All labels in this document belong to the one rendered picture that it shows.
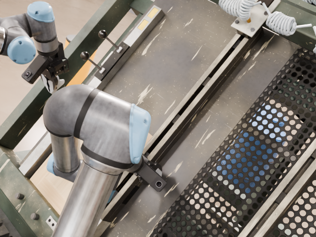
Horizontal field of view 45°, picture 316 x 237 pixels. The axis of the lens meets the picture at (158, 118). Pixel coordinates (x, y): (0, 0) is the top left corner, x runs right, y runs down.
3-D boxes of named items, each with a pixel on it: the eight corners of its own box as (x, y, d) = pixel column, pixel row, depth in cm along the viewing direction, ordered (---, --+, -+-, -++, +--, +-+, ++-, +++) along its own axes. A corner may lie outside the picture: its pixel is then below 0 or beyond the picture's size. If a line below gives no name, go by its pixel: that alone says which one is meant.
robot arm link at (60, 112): (22, 99, 76) (42, 179, 118) (73, 121, 76) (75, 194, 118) (51, 58, 82) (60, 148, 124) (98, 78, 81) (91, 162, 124)
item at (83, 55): (100, 75, 171) (77, 55, 165) (106, 68, 171) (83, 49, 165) (103, 76, 168) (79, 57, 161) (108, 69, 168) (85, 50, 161)
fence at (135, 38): (24, 170, 172) (18, 168, 169) (157, 10, 176) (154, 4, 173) (29, 177, 170) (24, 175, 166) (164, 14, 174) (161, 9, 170)
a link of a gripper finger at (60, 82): (68, 91, 145) (65, 73, 138) (55, 99, 141) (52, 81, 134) (62, 88, 146) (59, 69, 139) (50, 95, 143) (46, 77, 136)
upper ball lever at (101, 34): (117, 54, 172) (95, 34, 165) (122, 48, 172) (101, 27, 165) (120, 55, 168) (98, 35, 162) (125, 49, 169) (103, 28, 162)
